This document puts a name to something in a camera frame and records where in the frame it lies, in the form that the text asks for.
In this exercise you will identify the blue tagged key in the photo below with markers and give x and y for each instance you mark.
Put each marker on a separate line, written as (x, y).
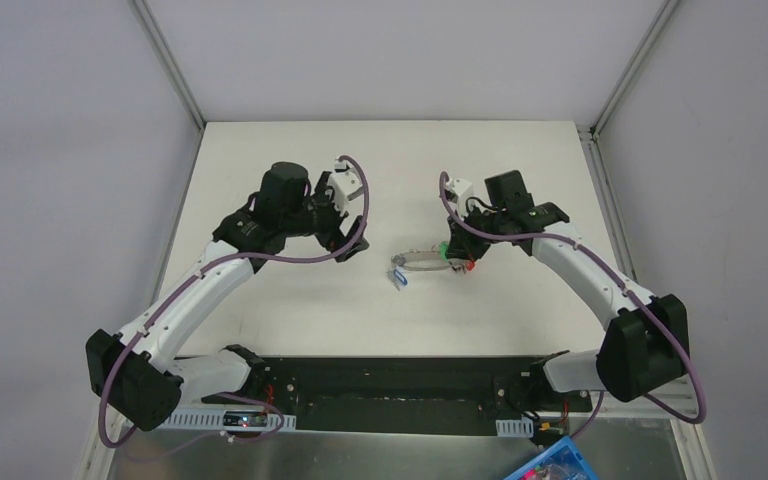
(398, 279)

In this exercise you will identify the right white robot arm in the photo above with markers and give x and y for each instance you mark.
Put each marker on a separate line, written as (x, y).
(646, 340)

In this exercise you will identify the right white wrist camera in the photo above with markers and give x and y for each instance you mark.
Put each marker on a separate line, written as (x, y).
(459, 192)

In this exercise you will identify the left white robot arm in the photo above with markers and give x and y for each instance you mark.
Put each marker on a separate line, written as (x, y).
(137, 371)

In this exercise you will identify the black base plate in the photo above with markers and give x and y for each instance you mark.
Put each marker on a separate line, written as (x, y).
(460, 396)

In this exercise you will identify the blue plastic bin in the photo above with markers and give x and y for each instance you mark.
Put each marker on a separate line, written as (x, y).
(560, 461)

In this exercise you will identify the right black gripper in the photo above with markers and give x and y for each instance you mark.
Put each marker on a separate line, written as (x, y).
(459, 244)

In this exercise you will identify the aluminium frame rail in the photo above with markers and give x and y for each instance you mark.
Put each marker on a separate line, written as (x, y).
(158, 43)

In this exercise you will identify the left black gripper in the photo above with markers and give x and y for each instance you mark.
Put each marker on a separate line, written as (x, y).
(330, 221)

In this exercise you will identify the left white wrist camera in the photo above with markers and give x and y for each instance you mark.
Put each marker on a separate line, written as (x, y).
(345, 185)

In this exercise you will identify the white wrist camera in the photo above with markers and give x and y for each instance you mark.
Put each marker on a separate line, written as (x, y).
(345, 185)
(459, 192)

